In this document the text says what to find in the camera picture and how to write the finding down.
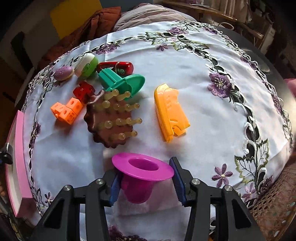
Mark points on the wooden side table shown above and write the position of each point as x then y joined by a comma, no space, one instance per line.
199,11

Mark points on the pink storage box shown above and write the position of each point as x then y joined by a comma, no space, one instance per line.
19,192

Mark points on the brown wooden massage brush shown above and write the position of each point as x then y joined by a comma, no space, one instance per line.
108,117

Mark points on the pale pink duvet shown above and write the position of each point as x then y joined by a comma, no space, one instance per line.
149,13

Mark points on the orange plastic boat toy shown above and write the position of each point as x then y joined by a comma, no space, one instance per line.
172,119

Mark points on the green white round case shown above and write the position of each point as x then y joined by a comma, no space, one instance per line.
86,66

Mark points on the red metallic carabiner capsule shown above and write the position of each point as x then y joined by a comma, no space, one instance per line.
121,68

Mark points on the green plastic stand toy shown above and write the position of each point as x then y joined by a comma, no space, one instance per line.
111,81

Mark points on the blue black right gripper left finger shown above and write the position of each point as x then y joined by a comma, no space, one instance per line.
61,221

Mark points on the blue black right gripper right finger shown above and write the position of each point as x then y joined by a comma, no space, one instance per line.
233,219

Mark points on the multicolour upholstered headboard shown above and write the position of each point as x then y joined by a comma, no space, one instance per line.
38,27

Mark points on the rust brown blanket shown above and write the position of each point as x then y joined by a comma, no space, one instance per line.
99,24

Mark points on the purple oval soap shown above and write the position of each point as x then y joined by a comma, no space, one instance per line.
63,73

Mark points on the white embroidered floral tablecloth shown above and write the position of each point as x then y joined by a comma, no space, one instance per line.
204,101

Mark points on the orange linking cubes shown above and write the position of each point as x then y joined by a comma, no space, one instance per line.
69,112

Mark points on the red linking cube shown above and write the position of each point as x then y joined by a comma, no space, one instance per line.
84,92

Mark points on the magenta plastic hat toy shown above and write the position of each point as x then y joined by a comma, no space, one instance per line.
140,173

